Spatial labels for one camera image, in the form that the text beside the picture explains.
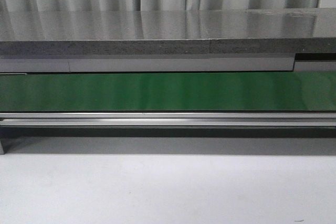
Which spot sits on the green conveyor belt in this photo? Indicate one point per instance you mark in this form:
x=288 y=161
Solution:
x=217 y=91

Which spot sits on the grey conveyor back guard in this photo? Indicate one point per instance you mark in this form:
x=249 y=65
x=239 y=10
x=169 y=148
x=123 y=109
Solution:
x=168 y=63

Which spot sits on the grey stone slab table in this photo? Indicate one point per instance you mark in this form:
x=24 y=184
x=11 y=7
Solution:
x=168 y=32

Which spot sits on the aluminium conveyor front rail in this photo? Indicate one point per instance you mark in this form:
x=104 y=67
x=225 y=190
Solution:
x=157 y=119

